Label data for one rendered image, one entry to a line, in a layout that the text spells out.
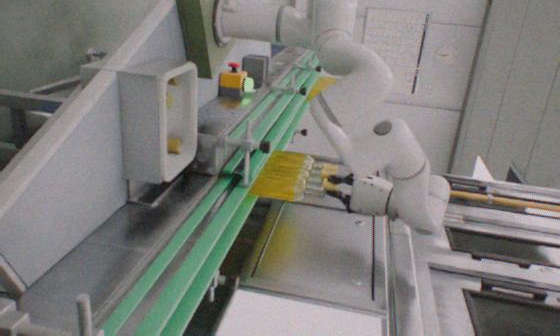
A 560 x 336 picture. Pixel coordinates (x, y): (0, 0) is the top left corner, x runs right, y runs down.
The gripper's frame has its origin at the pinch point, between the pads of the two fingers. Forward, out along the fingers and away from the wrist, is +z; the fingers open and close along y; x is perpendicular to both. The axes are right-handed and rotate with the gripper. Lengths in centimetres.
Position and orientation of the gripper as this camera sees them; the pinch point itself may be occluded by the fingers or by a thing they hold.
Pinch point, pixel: (334, 186)
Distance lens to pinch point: 125.6
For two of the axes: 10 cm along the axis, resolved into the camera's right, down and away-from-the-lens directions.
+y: 0.8, -9.2, -3.7
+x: -4.4, 3.0, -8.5
